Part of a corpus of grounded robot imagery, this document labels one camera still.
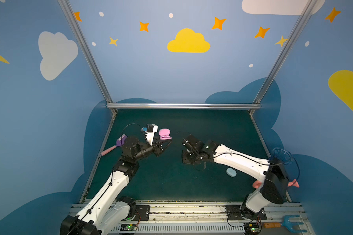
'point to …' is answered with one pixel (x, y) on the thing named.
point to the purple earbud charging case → (164, 134)
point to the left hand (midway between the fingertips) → (170, 140)
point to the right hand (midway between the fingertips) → (182, 158)
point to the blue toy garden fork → (286, 222)
